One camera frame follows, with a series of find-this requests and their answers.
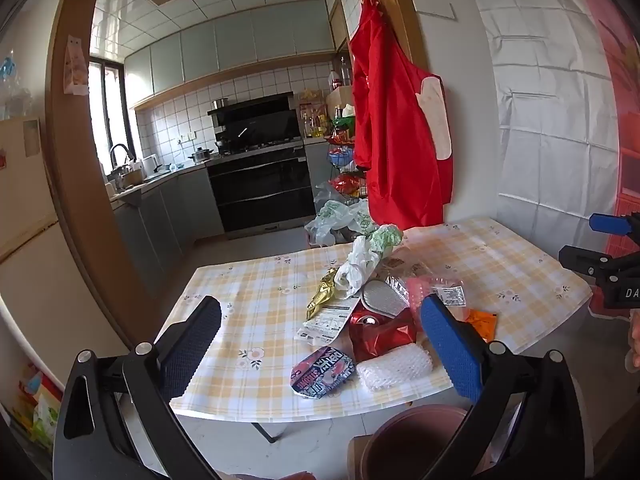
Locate black table leg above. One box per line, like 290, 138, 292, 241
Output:
250, 420, 278, 443

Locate white green plastic bag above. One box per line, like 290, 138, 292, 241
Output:
305, 199, 376, 247
334, 224, 403, 297

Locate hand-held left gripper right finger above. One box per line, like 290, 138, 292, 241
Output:
420, 294, 588, 480

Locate steel sink pot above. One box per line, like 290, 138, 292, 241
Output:
117, 162, 146, 188

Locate cardboard box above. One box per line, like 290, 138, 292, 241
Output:
325, 85, 353, 108

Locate orange packet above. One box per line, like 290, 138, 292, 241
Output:
465, 309, 499, 339

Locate white bubble wrap piece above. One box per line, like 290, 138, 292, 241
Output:
356, 342, 433, 393

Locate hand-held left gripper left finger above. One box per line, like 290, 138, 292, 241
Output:
52, 295, 223, 480

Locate grey mesh pad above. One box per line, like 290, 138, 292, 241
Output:
359, 280, 410, 318

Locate grey upper cabinets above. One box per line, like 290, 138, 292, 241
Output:
124, 0, 336, 106

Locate clear plastic packaging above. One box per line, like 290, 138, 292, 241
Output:
372, 256, 433, 306

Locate metal storage rack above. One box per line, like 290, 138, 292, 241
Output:
325, 130, 371, 201

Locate beige refrigerator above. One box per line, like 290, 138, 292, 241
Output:
0, 116, 131, 411

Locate group of condiment bottles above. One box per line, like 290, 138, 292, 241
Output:
300, 105, 342, 138

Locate grey cabinets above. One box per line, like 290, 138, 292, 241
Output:
111, 167, 226, 281
124, 0, 336, 106

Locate white printed packet strip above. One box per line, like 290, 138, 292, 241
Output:
295, 299, 362, 345

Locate clear plastic bags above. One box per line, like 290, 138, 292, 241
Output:
0, 55, 33, 118

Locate yellow checked tablecloth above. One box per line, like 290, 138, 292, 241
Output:
169, 217, 593, 418

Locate gold foil wrapper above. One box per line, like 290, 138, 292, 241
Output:
305, 268, 346, 322

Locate black oven stove unit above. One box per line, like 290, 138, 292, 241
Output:
206, 142, 317, 233

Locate red apron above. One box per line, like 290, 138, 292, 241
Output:
348, 0, 453, 231

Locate cartoon paper sticker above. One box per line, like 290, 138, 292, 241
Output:
63, 35, 90, 96

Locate colourful snack packets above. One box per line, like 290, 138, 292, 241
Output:
12, 365, 63, 453

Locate black range hood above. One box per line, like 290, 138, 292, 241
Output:
207, 91, 303, 143

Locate red foil wrapper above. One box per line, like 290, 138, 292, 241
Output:
349, 312, 419, 364

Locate kitchen window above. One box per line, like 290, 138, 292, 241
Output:
87, 58, 132, 171

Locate steel kitchen faucet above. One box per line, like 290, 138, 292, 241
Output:
109, 143, 135, 171

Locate person's right hand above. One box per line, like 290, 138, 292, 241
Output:
626, 309, 640, 373

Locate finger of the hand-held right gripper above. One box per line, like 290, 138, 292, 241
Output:
558, 245, 618, 283
589, 211, 640, 251

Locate pink plastic bin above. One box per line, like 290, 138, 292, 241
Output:
370, 404, 473, 480

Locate pink black snack wrapper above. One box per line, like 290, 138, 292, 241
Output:
290, 346, 357, 400

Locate pink plastic bag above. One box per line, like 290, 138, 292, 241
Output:
405, 275, 466, 321

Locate grey lower cabinets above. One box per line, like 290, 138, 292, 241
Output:
111, 167, 226, 281

